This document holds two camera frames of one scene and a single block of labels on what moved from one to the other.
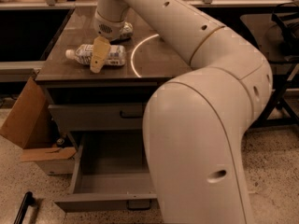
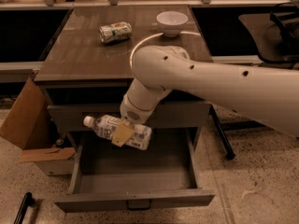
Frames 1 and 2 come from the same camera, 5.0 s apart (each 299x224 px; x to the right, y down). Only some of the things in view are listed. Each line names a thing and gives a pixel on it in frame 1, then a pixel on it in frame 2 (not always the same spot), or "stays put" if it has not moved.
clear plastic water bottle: [83, 54] to [107, 126]
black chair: [276, 36] stays put
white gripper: [109, 29] to [131, 111]
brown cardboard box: [29, 126] stays put
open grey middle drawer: [111, 173] stays put
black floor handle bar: [28, 201] stays put
